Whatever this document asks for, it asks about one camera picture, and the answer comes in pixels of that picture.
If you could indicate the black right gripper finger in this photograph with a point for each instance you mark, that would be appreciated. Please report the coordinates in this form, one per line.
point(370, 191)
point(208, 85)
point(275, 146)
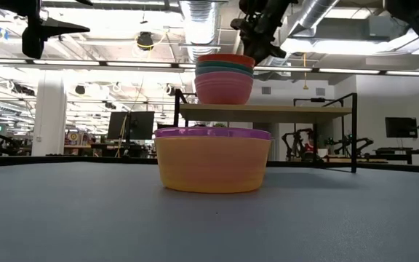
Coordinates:
point(258, 54)
point(278, 51)

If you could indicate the red-orange plastic bowl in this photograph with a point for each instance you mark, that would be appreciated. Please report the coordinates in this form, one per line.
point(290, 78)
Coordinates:
point(227, 58)

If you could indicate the teal plastic bowl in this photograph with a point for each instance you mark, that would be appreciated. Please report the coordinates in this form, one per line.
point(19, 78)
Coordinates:
point(224, 64)

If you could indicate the pink plastic bowl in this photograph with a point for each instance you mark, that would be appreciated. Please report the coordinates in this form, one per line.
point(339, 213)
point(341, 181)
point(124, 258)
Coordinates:
point(224, 89)

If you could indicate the blue plastic bowl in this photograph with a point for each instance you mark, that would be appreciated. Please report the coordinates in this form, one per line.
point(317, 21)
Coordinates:
point(209, 70)

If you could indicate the purple plastic bowl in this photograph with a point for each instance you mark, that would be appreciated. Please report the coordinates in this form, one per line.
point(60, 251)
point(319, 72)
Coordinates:
point(213, 132)

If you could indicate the yellow plastic bowl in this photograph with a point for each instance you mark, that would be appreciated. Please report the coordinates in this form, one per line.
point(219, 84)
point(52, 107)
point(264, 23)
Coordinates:
point(213, 165)

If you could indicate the wooden shelf board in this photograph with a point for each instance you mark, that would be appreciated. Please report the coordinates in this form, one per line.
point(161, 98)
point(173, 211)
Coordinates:
point(267, 113)

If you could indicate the black ceiling dome device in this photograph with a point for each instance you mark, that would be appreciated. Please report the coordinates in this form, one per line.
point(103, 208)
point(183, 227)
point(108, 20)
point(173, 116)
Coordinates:
point(145, 40)

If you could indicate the long LED light bar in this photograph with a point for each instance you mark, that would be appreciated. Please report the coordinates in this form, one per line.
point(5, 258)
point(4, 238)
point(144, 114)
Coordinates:
point(140, 64)

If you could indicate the white room pillar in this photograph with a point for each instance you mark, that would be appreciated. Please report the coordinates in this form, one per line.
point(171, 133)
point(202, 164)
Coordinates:
point(49, 116)

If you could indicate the colourful printed box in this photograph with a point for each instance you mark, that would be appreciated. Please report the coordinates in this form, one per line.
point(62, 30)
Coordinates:
point(73, 138)

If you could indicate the black computer monitor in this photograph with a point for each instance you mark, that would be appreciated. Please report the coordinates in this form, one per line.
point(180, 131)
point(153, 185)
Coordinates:
point(142, 125)
point(118, 125)

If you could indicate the background work table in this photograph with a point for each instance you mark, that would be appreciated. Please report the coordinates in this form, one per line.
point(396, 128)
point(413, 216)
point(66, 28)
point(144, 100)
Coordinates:
point(402, 152)

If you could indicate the square wall vent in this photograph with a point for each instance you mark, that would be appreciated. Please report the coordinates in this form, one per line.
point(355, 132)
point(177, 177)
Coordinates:
point(320, 91)
point(266, 90)

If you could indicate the silver slanted ventilation duct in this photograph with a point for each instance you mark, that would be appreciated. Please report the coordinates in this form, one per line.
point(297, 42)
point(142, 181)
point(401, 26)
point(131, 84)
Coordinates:
point(313, 12)

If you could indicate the silver ribbed ventilation duct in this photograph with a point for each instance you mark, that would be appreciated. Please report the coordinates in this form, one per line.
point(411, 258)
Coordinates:
point(200, 32)

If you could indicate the black metal shelf frame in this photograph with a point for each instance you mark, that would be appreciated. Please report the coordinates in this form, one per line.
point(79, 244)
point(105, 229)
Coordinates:
point(354, 134)

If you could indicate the black table edge rail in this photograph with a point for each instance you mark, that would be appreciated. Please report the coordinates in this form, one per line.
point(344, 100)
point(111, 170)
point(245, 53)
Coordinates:
point(67, 160)

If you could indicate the black wall monitor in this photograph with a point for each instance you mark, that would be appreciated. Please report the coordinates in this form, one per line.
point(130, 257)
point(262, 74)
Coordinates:
point(401, 127)

